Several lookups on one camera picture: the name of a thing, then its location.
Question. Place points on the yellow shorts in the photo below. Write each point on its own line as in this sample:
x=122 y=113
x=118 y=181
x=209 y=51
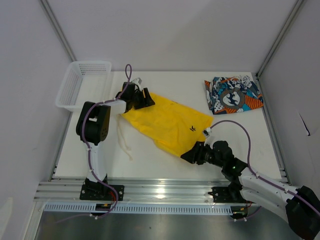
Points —
x=173 y=127

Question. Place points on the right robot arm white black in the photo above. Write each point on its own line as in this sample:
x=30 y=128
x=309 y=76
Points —
x=298 y=206

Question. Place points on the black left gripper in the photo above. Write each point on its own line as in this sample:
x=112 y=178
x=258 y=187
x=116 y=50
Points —
x=146 y=102

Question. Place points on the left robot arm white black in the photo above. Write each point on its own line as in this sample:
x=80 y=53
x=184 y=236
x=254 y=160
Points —
x=94 y=120

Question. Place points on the white plastic basket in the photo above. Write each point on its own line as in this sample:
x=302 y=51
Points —
x=86 y=80

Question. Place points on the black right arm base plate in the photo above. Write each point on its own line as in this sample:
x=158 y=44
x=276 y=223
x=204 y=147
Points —
x=224 y=194

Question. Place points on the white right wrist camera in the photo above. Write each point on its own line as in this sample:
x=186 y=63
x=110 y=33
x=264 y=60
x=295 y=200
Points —
x=207 y=132

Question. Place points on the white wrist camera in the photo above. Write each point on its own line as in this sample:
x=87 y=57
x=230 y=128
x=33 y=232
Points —
x=207 y=132
x=137 y=81

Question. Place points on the aluminium mounting rail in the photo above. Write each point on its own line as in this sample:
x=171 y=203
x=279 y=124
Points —
x=136 y=191

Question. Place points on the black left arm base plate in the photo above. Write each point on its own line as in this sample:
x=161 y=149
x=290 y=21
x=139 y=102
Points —
x=96 y=192

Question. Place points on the slotted grey cable duct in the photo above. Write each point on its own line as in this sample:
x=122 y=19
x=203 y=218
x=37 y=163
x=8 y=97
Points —
x=134 y=208

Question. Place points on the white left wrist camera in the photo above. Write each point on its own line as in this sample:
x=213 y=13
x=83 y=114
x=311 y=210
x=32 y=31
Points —
x=137 y=81

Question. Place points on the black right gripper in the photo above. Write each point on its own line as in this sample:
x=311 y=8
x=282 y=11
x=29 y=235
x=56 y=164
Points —
x=195 y=154

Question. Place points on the colourful patterned shorts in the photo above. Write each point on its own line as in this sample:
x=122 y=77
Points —
x=229 y=95

